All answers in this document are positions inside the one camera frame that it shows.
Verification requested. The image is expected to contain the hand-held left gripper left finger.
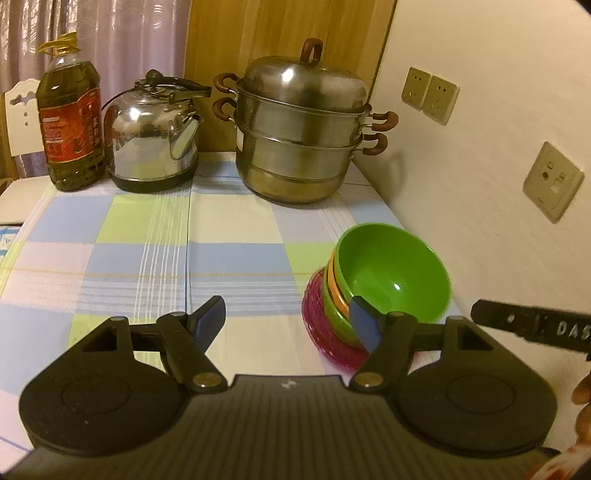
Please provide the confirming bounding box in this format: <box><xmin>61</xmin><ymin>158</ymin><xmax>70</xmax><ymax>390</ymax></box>
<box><xmin>82</xmin><ymin>295</ymin><xmax>227</xmax><ymax>394</ymax></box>

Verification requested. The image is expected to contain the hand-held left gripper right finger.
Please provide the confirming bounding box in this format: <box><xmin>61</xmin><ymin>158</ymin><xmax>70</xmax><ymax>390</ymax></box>
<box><xmin>348</xmin><ymin>298</ymin><xmax>498</xmax><ymax>394</ymax></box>

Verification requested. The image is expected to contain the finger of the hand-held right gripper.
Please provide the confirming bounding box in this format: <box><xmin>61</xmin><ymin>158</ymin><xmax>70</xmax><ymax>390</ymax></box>
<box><xmin>471</xmin><ymin>299</ymin><xmax>533</xmax><ymax>340</ymax></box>

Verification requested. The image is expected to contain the green plastic bowl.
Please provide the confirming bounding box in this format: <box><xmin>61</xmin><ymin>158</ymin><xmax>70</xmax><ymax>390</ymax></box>
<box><xmin>321</xmin><ymin>277</ymin><xmax>370</xmax><ymax>350</ymax></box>
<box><xmin>333</xmin><ymin>223</ymin><xmax>451</xmax><ymax>324</ymax></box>

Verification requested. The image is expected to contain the large purple glass plate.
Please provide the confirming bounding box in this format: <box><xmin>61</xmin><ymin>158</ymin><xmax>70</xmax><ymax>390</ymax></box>
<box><xmin>301</xmin><ymin>286</ymin><xmax>371</xmax><ymax>373</ymax></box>

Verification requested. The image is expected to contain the orange plastic bowl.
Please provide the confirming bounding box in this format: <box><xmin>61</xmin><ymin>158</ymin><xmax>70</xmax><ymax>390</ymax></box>
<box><xmin>324</xmin><ymin>254</ymin><xmax>352</xmax><ymax>320</ymax></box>

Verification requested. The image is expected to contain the person's right hand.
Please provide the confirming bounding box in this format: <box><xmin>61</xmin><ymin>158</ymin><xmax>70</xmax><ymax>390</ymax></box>
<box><xmin>571</xmin><ymin>373</ymin><xmax>591</xmax><ymax>439</ymax></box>

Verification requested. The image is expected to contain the checked tablecloth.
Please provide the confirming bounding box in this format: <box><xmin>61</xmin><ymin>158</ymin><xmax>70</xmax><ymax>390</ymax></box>
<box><xmin>0</xmin><ymin>151</ymin><xmax>465</xmax><ymax>462</ymax></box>

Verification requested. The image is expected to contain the stainless steel kettle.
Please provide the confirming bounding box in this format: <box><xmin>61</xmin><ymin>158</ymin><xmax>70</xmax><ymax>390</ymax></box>
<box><xmin>102</xmin><ymin>69</ymin><xmax>213</xmax><ymax>193</ymax></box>

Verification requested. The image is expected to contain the stainless steel steamer pot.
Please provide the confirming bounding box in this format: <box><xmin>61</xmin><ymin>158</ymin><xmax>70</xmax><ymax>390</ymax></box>
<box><xmin>212</xmin><ymin>38</ymin><xmax>400</xmax><ymax>205</ymax></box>

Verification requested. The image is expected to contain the cooking oil bottle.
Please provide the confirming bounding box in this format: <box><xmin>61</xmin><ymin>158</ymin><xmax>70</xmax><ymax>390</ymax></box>
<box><xmin>36</xmin><ymin>32</ymin><xmax>106</xmax><ymax>192</ymax></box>

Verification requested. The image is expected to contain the white wooden chair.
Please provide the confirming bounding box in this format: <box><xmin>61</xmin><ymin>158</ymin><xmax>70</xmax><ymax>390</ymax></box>
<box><xmin>2</xmin><ymin>78</ymin><xmax>45</xmax><ymax>182</ymax></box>

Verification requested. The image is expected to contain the sheer curtain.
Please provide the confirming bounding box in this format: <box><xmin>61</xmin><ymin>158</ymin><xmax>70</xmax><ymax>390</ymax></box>
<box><xmin>0</xmin><ymin>0</ymin><xmax>191</xmax><ymax>182</ymax></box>

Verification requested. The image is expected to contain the beige wall switch plate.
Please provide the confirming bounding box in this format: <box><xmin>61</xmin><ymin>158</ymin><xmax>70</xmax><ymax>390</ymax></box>
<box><xmin>523</xmin><ymin>141</ymin><xmax>585</xmax><ymax>224</ymax></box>

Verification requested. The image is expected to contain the beige wall socket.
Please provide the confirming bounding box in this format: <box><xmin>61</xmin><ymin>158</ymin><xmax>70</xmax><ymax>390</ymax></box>
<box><xmin>422</xmin><ymin>76</ymin><xmax>461</xmax><ymax>126</ymax></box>
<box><xmin>401</xmin><ymin>67</ymin><xmax>432</xmax><ymax>112</ymax></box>

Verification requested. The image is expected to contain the wooden wall panel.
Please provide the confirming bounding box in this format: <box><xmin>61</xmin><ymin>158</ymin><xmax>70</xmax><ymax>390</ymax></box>
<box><xmin>184</xmin><ymin>0</ymin><xmax>399</xmax><ymax>154</ymax></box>

